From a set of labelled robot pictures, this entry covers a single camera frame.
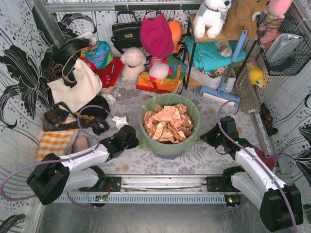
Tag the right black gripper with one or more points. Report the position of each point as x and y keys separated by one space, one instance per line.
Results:
x=211 y=136

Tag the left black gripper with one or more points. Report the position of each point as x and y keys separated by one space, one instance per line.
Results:
x=131 y=135

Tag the green plastic trash bag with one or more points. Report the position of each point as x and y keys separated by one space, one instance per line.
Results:
x=169 y=149

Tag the blue trash bin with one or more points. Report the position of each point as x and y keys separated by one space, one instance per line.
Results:
x=171 y=157

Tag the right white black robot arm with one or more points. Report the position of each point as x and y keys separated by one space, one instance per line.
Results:
x=279 y=204

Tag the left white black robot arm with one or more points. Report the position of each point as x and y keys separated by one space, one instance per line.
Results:
x=73 y=167

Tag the cream canvas tote bag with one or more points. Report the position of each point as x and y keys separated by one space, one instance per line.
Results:
x=77 y=95

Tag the colorful printed bag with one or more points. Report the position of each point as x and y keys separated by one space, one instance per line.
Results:
x=97 y=56

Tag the magenta fabric bag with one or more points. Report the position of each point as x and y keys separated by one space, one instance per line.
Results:
x=156 y=37

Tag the pink round object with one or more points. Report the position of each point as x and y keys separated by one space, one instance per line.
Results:
x=81 y=144

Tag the crumpled brown paper waste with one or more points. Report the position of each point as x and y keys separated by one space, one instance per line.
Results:
x=169 y=124

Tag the purple orange sock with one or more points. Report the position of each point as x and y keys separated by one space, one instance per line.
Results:
x=271 y=161

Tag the white sneakers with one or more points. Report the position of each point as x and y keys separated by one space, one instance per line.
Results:
x=213 y=82

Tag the red cloth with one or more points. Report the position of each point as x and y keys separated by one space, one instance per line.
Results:
x=110 y=73

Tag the orange white checkered cloth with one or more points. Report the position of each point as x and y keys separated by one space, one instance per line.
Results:
x=59 y=142

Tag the yellow plush duck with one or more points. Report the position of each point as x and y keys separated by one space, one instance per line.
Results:
x=256 y=76

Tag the pink white plush pig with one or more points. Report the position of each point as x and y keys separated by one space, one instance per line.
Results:
x=159 y=68

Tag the teal folded cloth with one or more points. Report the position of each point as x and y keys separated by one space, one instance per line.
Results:
x=207 y=56

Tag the grey baseball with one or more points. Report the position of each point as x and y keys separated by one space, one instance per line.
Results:
x=224 y=48

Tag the black leather handbag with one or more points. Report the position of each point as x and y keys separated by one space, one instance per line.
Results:
x=126 y=35

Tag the black metal shelf rack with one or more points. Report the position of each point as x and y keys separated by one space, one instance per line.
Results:
x=190 y=55

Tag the silver pouch in basket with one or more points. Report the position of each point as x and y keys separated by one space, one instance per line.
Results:
x=283 y=46

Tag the brown teddy bear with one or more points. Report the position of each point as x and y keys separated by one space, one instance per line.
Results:
x=243 y=14

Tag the orange plush toy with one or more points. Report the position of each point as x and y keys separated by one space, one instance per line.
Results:
x=176 y=31

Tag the white plush dog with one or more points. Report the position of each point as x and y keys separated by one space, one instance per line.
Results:
x=210 y=18

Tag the pink plush toy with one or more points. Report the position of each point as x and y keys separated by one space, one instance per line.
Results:
x=276 y=10

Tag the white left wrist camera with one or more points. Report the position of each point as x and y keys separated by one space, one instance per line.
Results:
x=120 y=121

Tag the metal handled broom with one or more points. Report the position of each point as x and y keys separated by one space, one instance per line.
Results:
x=250 y=105

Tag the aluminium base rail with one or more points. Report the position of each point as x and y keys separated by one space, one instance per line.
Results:
x=151 y=189

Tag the black wire basket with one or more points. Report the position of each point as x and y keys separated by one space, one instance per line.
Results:
x=267 y=33

